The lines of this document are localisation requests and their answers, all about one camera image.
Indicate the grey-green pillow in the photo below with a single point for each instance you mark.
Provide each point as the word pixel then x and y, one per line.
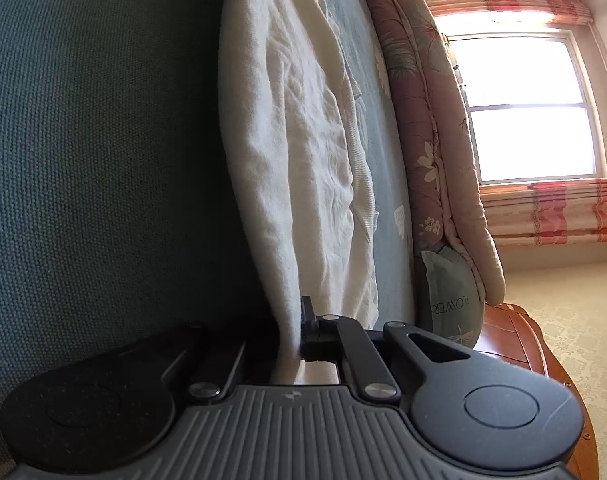
pixel 449 304

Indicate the blue floral bed sheet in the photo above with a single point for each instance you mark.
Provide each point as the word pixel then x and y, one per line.
pixel 117 218

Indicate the orange patterned curtain right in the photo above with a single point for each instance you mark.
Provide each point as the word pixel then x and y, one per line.
pixel 508 2

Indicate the orange patterned curtain left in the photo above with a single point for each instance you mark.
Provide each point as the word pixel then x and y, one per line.
pixel 551 213

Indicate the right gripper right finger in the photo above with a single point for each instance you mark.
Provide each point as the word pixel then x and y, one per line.
pixel 473 410

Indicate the orange patterned curtain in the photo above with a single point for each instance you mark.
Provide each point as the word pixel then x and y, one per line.
pixel 508 2
pixel 551 213

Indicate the white printed sweatshirt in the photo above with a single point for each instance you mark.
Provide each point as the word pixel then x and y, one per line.
pixel 294 149

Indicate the orange wooden headboard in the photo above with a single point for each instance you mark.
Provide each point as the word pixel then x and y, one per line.
pixel 509 333

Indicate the pink floral folded quilt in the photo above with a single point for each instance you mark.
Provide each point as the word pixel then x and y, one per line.
pixel 437 150

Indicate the bright window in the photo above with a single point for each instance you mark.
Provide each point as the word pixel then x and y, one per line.
pixel 527 94

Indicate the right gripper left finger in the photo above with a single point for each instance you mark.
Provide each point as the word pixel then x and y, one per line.
pixel 108 410

